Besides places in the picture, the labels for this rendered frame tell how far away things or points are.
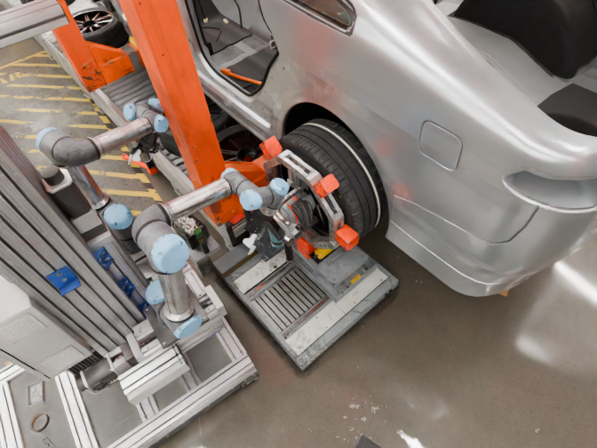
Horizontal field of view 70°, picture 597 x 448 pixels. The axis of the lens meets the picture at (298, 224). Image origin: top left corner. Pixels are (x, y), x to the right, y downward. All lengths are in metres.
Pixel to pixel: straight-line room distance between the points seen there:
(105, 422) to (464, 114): 2.23
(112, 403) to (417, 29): 2.28
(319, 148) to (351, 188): 0.23
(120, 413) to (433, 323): 1.85
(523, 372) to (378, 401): 0.84
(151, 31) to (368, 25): 0.80
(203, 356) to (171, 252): 1.25
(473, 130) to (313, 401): 1.74
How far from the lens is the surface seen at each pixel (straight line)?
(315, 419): 2.56
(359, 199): 1.95
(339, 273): 2.64
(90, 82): 4.01
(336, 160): 1.93
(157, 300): 1.77
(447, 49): 1.53
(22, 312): 1.78
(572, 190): 1.65
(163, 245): 1.37
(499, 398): 2.73
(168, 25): 1.85
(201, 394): 2.46
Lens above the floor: 2.50
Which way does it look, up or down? 52 degrees down
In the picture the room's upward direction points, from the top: 7 degrees counter-clockwise
